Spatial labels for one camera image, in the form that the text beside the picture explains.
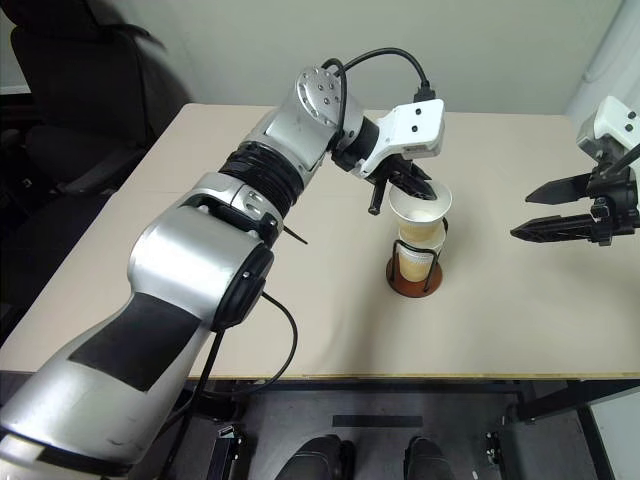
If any black office chair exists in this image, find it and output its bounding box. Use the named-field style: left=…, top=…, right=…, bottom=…
left=0, top=0, right=195, bottom=321

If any black tape strip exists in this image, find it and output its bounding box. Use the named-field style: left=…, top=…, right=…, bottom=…
left=332, top=414, right=424, bottom=429

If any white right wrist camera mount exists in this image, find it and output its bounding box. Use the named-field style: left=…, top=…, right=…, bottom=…
left=575, top=95, right=640, bottom=172

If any white box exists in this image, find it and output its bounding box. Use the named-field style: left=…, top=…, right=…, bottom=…
left=588, top=397, right=640, bottom=480

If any dark grey rounded shell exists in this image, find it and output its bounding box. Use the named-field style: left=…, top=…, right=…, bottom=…
left=277, top=434, right=358, bottom=480
left=403, top=435, right=452, bottom=480

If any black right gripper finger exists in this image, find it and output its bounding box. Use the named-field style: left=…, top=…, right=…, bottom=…
left=524, top=172, right=595, bottom=205
left=509, top=213, right=599, bottom=243

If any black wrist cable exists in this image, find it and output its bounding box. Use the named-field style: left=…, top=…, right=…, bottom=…
left=607, top=148, right=640, bottom=172
left=321, top=47, right=437, bottom=151

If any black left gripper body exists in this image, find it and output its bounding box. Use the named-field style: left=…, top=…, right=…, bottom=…
left=377, top=154, right=427, bottom=185

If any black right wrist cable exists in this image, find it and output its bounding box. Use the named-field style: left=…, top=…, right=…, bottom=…
left=607, top=148, right=640, bottom=172

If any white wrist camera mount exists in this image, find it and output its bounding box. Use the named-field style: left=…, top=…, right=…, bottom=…
left=575, top=95, right=640, bottom=172
left=349, top=98, right=446, bottom=179

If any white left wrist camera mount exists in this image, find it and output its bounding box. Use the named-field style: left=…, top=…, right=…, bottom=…
left=349, top=98, right=446, bottom=179

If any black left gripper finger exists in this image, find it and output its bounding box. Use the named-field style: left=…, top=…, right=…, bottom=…
left=366, top=177, right=390, bottom=218
left=392, top=167, right=437, bottom=201

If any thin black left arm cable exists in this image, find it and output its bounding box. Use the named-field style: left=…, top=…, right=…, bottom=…
left=164, top=292, right=300, bottom=436

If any black cable tie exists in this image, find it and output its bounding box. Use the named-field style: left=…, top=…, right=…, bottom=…
left=281, top=223, right=309, bottom=247

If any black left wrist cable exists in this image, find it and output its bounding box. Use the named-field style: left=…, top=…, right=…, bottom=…
left=321, top=47, right=437, bottom=151

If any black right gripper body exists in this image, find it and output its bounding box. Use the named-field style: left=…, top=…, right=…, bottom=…
left=584, top=152, right=640, bottom=249

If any wire cup holder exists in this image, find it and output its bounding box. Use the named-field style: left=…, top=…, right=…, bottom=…
left=385, top=219, right=445, bottom=298

